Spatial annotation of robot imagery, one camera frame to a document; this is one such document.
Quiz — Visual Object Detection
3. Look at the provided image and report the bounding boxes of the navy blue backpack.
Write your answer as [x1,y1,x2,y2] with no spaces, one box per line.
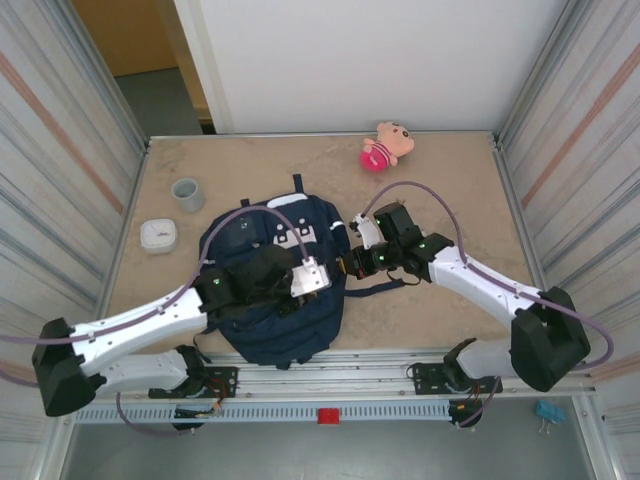
[192,173,407,371]

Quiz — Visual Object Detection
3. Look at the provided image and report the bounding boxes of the pink plush doll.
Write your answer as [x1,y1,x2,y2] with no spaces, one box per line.
[358,119,416,174]

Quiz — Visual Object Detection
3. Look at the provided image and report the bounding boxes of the grey cup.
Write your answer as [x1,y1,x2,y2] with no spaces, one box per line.
[171,178,206,215]

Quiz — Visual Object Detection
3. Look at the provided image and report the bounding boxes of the brown wooden door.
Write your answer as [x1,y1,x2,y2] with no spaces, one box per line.
[72,0,211,126]

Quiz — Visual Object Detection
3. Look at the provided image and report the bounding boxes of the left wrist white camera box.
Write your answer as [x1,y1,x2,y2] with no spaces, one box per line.
[289,256,333,300]

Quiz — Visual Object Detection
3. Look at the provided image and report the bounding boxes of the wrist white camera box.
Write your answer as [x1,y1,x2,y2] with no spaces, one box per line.
[349,213,385,250]
[289,256,333,300]

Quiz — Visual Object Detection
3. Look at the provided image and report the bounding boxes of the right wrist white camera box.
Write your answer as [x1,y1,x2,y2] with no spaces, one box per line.
[349,213,385,250]

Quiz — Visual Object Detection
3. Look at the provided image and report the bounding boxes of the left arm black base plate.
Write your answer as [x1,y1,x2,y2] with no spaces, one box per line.
[148,366,239,400]

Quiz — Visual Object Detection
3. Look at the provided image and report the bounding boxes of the aluminium mounting rail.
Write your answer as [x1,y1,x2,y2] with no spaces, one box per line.
[52,349,599,404]

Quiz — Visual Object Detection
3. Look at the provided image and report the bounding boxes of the grey slotted cable duct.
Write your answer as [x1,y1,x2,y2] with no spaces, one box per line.
[72,402,454,425]

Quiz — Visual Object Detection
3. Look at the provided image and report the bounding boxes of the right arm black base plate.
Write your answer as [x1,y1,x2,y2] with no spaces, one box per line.
[410,362,503,396]

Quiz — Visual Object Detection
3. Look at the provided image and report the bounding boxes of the striped enclosure side panel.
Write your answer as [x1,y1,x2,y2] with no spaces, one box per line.
[492,0,640,480]
[0,0,151,480]

